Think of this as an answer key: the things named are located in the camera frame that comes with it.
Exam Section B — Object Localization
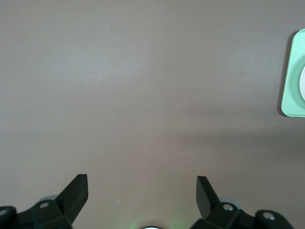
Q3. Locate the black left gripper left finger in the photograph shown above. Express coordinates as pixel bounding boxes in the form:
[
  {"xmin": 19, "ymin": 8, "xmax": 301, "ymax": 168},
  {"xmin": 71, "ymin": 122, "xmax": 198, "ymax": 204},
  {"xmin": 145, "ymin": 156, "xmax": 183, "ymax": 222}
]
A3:
[{"xmin": 16, "ymin": 174, "xmax": 89, "ymax": 229}]

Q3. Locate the beige round plate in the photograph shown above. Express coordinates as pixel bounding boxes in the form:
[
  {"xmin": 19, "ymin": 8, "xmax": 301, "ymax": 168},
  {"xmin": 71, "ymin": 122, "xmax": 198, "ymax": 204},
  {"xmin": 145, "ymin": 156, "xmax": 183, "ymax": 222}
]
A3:
[{"xmin": 299, "ymin": 66, "xmax": 305, "ymax": 101}]

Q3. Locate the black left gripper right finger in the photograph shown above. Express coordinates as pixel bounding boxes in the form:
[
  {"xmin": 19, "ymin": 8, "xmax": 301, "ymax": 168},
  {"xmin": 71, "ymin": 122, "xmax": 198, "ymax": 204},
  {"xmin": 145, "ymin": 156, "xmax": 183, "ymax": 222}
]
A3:
[{"xmin": 195, "ymin": 176, "xmax": 257, "ymax": 229}]

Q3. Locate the light green rectangular tray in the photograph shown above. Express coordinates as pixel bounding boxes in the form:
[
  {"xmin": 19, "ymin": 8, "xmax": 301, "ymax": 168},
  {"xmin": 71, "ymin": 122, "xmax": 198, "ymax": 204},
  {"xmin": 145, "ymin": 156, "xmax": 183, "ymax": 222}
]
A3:
[{"xmin": 280, "ymin": 29, "xmax": 305, "ymax": 118}]

